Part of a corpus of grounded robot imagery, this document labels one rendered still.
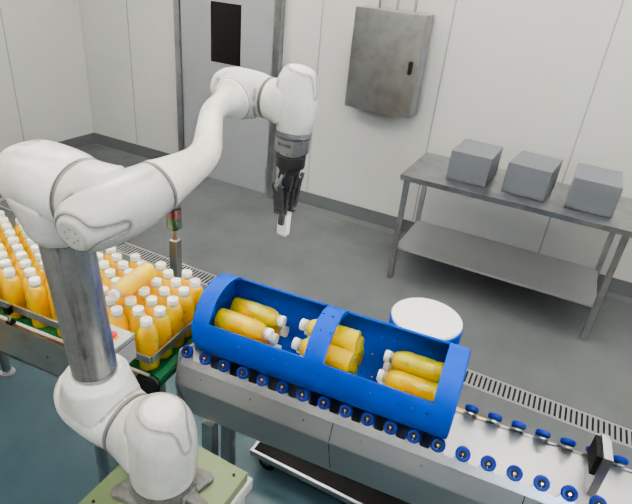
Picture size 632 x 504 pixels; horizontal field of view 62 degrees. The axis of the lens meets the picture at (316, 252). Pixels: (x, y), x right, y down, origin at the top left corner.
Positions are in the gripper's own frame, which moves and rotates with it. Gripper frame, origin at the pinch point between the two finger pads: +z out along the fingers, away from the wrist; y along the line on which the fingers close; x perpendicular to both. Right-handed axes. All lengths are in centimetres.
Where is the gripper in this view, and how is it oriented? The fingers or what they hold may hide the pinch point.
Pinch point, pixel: (283, 223)
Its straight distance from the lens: 143.1
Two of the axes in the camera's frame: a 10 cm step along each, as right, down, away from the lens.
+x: 8.7, 3.4, -3.6
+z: -1.3, 8.6, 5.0
